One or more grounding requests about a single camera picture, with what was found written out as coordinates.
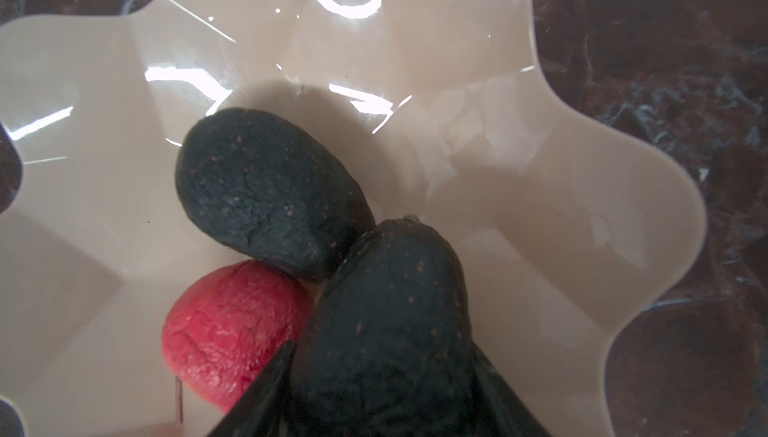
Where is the red fake fruit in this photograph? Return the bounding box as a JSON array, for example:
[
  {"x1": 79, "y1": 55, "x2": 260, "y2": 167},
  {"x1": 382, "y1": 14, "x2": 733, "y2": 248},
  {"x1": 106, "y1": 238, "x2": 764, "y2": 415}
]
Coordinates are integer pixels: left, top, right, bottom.
[{"x1": 161, "y1": 260, "x2": 315, "y2": 413}]

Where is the dark avocado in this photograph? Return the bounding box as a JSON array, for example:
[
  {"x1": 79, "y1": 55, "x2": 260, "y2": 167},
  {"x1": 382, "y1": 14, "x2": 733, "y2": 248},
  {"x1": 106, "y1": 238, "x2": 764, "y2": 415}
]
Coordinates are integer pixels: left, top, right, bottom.
[
  {"x1": 174, "y1": 107, "x2": 375, "y2": 282},
  {"x1": 286, "y1": 218, "x2": 474, "y2": 436}
]

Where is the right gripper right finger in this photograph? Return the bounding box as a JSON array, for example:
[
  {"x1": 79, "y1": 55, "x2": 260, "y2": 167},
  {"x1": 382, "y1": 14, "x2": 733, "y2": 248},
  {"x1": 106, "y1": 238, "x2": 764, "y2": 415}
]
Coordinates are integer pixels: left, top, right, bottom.
[{"x1": 472, "y1": 343, "x2": 551, "y2": 437}]

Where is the pink scalloped fruit bowl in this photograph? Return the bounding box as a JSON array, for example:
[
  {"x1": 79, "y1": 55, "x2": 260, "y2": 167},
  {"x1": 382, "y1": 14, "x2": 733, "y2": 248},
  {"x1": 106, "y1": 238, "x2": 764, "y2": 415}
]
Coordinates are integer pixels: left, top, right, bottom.
[{"x1": 1, "y1": 0, "x2": 706, "y2": 436}]

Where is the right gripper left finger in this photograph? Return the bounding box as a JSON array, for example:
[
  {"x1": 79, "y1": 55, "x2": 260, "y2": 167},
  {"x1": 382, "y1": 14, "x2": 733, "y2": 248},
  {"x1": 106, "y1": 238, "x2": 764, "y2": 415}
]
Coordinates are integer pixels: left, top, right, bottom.
[{"x1": 208, "y1": 340, "x2": 296, "y2": 437}]

